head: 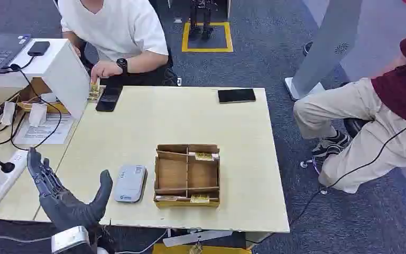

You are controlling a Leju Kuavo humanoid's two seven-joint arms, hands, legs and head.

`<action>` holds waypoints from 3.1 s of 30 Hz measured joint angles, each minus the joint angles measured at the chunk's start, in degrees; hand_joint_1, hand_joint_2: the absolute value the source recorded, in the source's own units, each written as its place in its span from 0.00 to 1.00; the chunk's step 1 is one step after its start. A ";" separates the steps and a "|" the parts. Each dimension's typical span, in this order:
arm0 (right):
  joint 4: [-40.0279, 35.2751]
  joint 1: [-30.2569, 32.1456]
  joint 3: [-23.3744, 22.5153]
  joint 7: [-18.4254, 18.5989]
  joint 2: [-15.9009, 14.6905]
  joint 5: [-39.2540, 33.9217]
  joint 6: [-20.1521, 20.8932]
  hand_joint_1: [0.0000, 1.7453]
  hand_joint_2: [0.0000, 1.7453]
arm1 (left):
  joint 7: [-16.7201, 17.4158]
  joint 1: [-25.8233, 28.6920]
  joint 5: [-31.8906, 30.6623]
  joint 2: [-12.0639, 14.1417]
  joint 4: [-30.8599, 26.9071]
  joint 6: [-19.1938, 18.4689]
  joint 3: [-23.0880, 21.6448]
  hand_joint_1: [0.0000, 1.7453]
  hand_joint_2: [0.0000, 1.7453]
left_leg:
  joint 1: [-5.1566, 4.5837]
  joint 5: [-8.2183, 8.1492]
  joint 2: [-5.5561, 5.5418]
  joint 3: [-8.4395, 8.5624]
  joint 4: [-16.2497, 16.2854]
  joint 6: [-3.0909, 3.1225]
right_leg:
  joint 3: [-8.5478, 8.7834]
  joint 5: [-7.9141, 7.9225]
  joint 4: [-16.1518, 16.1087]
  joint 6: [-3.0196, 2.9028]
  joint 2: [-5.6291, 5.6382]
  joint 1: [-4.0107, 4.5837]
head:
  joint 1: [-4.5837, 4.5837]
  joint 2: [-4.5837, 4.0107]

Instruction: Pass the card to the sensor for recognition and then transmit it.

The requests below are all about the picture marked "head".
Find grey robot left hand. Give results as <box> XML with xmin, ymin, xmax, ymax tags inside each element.
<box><xmin>27</xmin><ymin>147</ymin><xmax>114</xmax><ymax>233</ymax></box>

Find person's left hand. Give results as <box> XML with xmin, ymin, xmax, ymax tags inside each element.
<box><xmin>90</xmin><ymin>60</ymin><xmax>123</xmax><ymax>85</ymax></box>

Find black wristwatch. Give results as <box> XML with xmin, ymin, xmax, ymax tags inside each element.
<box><xmin>116</xmin><ymin>58</ymin><xmax>129</xmax><ymax>74</ymax></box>

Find stack of yellow cards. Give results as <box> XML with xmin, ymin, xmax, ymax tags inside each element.
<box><xmin>87</xmin><ymin>86</ymin><xmax>103</xmax><ymax>103</ymax></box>

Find black smartphone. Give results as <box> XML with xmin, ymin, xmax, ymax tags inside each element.
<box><xmin>95</xmin><ymin>86</ymin><xmax>124</xmax><ymax>113</ymax></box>
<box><xmin>218</xmin><ymin>88</ymin><xmax>256</xmax><ymax>104</ymax></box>

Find white desk riser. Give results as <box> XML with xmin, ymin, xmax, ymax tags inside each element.
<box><xmin>0</xmin><ymin>38</ymin><xmax>91</xmax><ymax>120</ymax></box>

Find person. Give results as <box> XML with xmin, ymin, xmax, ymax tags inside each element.
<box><xmin>56</xmin><ymin>0</ymin><xmax>179</xmax><ymax>87</ymax></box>
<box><xmin>293</xmin><ymin>26</ymin><xmax>406</xmax><ymax>195</ymax></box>

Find grey card reader device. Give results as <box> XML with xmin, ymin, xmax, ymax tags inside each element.
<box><xmin>114</xmin><ymin>165</ymin><xmax>148</xmax><ymax>204</ymax></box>

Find white power strip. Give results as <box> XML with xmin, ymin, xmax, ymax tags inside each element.
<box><xmin>0</xmin><ymin>150</ymin><xmax>29</xmax><ymax>218</ymax></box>

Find black power bank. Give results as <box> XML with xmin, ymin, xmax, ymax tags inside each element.
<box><xmin>27</xmin><ymin>41</ymin><xmax>51</xmax><ymax>57</ymax></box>

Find black power plug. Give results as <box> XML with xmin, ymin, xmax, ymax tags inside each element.
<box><xmin>0</xmin><ymin>158</ymin><xmax>16</xmax><ymax>174</ymax></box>

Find printed paper sheet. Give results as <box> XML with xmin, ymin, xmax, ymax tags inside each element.
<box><xmin>14</xmin><ymin>113</ymin><xmax>75</xmax><ymax>145</ymax></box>

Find brown cardboard box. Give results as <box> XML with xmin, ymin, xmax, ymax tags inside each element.
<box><xmin>15</xmin><ymin>77</ymin><xmax>69</xmax><ymax>115</ymax></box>

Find black stool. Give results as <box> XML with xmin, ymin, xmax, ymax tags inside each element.
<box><xmin>300</xmin><ymin>118</ymin><xmax>374</xmax><ymax>195</ymax></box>

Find white paper tag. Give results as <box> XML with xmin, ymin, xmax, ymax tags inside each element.
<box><xmin>1</xmin><ymin>102</ymin><xmax>17</xmax><ymax>126</ymax></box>
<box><xmin>29</xmin><ymin>103</ymin><xmax>48</xmax><ymax>128</ymax></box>

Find black robot legs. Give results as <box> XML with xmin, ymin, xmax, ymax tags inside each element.
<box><xmin>188</xmin><ymin>0</ymin><xmax>215</xmax><ymax>40</ymax></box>

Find grey white pillar stand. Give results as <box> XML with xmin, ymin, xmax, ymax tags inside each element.
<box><xmin>284</xmin><ymin>0</ymin><xmax>364</xmax><ymax>102</ymax></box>

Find wooden card box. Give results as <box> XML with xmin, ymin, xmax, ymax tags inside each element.
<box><xmin>153</xmin><ymin>144</ymin><xmax>221</xmax><ymax>208</ymax></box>

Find yellow box under desk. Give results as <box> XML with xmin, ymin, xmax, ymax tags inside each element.
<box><xmin>153</xmin><ymin>242</ymin><xmax>252</xmax><ymax>254</ymax></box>

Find yellow floor tape square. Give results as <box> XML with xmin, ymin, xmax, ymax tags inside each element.
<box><xmin>182</xmin><ymin>21</ymin><xmax>234</xmax><ymax>53</ymax></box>

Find grey metal bar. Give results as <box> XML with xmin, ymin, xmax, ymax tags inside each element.
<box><xmin>162</xmin><ymin>230</ymin><xmax>234</xmax><ymax>248</ymax></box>

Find grey floor cable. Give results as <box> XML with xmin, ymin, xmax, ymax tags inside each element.
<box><xmin>0</xmin><ymin>232</ymin><xmax>53</xmax><ymax>243</ymax></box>

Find black desk cable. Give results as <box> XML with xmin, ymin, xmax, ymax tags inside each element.
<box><xmin>0</xmin><ymin>63</ymin><xmax>62</xmax><ymax>151</ymax></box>

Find white cable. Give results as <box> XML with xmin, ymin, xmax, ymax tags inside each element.
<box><xmin>113</xmin><ymin>229</ymin><xmax>169</xmax><ymax>254</ymax></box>

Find black floor cable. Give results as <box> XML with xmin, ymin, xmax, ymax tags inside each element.
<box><xmin>290</xmin><ymin>124</ymin><xmax>406</xmax><ymax>225</ymax></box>

